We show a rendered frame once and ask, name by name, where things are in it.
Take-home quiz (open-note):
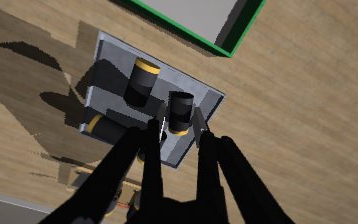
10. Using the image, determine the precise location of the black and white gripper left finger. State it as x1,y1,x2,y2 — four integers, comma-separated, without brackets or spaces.
38,103,167,224

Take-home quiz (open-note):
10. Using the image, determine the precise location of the black battery with gold top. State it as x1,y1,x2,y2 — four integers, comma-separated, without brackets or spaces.
106,189,122,216
87,114,128,145
126,195,139,220
137,131,167,165
123,57,160,107
168,92,194,136

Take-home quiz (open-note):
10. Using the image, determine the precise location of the green open-top box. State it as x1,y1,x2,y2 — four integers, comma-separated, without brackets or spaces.
119,0,266,58

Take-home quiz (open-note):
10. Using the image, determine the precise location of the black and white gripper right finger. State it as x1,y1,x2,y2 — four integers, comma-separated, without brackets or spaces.
192,107,296,224

